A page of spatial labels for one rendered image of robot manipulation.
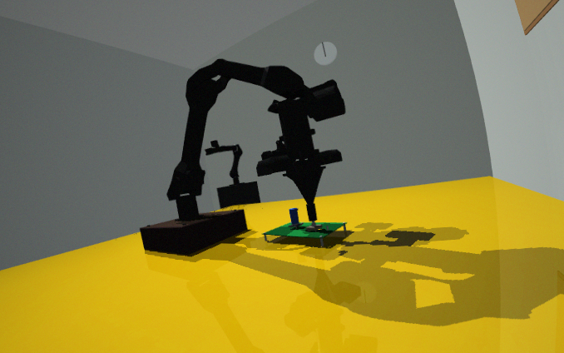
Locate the green circuit board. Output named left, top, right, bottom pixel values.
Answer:
left=261, top=203, right=348, bottom=246

